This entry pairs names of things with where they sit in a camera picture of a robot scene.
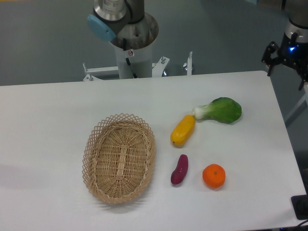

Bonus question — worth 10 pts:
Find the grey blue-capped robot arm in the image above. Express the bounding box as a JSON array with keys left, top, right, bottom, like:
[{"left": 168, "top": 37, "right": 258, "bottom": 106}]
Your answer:
[{"left": 87, "top": 0, "right": 308, "bottom": 89}]

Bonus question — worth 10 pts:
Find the oval wicker basket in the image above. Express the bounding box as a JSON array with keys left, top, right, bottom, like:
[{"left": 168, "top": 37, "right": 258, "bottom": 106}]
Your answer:
[{"left": 82, "top": 113, "right": 156, "bottom": 204}]

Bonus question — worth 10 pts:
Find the white metal base frame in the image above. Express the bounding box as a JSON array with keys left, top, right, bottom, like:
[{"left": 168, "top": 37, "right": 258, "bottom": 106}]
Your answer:
[{"left": 83, "top": 51, "right": 194, "bottom": 81}]

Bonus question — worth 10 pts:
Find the purple sweet potato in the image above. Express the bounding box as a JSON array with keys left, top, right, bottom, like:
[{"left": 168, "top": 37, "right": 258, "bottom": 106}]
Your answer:
[{"left": 170, "top": 154, "right": 189, "bottom": 185}]

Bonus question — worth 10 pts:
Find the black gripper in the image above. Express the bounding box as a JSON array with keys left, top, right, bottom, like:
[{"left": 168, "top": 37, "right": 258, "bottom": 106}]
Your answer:
[{"left": 261, "top": 31, "right": 308, "bottom": 90}]

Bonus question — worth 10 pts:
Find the white frame leg right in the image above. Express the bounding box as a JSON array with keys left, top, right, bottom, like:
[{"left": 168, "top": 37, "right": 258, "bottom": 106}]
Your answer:
[{"left": 284, "top": 83, "right": 308, "bottom": 127}]

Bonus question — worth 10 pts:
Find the black device at table edge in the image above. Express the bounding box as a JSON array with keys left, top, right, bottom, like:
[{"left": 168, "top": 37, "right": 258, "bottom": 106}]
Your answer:
[{"left": 291, "top": 194, "right": 308, "bottom": 220}]

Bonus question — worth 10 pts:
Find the orange mandarin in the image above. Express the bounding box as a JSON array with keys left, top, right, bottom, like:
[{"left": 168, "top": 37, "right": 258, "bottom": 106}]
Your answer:
[{"left": 202, "top": 164, "right": 226, "bottom": 189}]

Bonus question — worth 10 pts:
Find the yellow mango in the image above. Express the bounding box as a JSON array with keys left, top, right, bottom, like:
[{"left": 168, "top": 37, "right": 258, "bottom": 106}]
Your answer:
[{"left": 170, "top": 115, "right": 195, "bottom": 147}]

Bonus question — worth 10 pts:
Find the green bok choy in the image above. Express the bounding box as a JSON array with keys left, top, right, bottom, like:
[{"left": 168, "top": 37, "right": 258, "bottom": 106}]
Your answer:
[{"left": 192, "top": 97, "right": 242, "bottom": 124}]

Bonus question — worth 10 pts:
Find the black cable on pedestal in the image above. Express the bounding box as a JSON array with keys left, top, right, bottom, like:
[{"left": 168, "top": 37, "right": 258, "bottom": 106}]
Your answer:
[{"left": 122, "top": 38, "right": 138, "bottom": 79}]

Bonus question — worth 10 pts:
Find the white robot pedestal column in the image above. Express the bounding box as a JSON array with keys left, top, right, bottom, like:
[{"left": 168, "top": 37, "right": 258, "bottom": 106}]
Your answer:
[{"left": 111, "top": 43, "right": 153, "bottom": 79}]

